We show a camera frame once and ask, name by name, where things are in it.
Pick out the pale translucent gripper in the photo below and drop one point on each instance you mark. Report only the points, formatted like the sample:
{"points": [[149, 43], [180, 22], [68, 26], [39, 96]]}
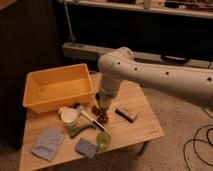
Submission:
{"points": [[103, 101]]}

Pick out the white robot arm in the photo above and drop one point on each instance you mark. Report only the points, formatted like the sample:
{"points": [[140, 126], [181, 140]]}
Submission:
{"points": [[194, 85]]}

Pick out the bunch of dark grapes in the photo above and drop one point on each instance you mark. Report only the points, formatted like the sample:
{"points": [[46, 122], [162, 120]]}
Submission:
{"points": [[101, 116]]}

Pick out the green cucumber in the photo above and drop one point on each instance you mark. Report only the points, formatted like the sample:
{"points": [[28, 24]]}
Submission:
{"points": [[77, 130]]}

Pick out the dark chalkboard eraser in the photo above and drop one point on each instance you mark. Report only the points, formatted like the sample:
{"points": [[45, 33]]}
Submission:
{"points": [[126, 114]]}

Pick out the white cup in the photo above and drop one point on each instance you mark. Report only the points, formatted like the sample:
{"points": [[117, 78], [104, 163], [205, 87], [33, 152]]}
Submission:
{"points": [[69, 116]]}

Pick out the green transparent cup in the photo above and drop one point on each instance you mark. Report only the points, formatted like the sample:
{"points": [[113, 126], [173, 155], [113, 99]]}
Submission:
{"points": [[103, 140]]}

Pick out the small white round object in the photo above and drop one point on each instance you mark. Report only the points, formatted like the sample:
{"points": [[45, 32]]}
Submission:
{"points": [[61, 109]]}

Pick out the dark blue sponge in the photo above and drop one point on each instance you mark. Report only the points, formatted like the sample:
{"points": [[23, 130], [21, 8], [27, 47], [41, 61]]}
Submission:
{"points": [[86, 148]]}

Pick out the wooden folding table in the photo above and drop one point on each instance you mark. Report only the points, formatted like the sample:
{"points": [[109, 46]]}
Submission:
{"points": [[146, 127]]}

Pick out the yellow plastic bin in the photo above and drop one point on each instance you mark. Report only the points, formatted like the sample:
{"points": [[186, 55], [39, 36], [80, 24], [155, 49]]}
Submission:
{"points": [[49, 89]]}

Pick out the metal pole stand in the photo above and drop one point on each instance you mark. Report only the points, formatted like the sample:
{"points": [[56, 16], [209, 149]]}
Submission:
{"points": [[71, 37]]}

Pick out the light blue folded cloth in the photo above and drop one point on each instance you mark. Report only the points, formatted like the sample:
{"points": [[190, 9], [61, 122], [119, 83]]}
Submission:
{"points": [[48, 143]]}

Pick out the white handled brush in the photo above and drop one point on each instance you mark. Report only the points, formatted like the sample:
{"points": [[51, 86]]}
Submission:
{"points": [[81, 110]]}

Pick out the grey metal bench rail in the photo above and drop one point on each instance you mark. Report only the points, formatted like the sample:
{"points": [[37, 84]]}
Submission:
{"points": [[90, 52]]}

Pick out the black handle on bench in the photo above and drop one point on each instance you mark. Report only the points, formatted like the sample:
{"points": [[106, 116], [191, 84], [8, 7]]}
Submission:
{"points": [[171, 59]]}

